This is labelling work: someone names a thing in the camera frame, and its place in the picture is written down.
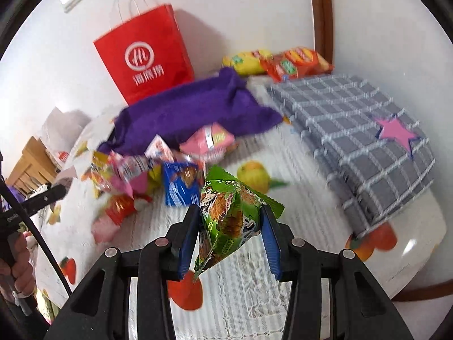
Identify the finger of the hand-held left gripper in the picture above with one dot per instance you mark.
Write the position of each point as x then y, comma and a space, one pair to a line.
46, 198

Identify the plain pink snack packet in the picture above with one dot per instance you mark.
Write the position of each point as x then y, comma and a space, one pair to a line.
104, 228

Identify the white plastic bag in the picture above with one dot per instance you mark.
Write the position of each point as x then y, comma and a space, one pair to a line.
58, 127

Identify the pink packet yellow label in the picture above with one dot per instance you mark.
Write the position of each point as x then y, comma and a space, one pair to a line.
205, 141

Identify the yellow green snack packet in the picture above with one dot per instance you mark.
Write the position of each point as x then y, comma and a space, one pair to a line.
154, 180

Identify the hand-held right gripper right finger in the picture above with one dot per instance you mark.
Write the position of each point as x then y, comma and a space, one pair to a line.
272, 249

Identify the purple towel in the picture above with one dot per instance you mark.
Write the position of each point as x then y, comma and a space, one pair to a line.
184, 113

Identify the wooden cabinet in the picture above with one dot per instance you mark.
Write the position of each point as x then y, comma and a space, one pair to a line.
32, 163

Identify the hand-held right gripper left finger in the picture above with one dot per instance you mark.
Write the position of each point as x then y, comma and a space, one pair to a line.
185, 246

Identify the fruit print tablecloth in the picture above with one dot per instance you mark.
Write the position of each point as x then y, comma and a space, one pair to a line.
300, 202

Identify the yellow triangular snack packet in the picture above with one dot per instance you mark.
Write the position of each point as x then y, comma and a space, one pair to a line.
99, 173

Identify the yellow snack bag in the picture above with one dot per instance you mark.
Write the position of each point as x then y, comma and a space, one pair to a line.
246, 62

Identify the red paper bag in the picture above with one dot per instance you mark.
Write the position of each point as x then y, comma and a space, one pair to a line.
148, 60

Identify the red white snack packet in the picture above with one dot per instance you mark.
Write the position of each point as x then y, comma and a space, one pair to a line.
159, 148

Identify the blue snack packet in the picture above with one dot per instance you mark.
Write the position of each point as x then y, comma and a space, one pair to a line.
178, 184

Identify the orange red snack bag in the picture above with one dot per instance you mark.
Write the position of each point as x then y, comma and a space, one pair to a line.
293, 64

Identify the person's left hand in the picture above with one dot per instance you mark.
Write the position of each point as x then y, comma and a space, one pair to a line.
21, 269

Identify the large pink snack bag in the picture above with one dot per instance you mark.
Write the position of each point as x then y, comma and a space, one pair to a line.
127, 173

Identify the grey checked cloth pink star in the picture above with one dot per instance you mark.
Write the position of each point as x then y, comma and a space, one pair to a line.
336, 131

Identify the brown wooden door frame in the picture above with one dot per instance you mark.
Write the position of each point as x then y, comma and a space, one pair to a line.
320, 14

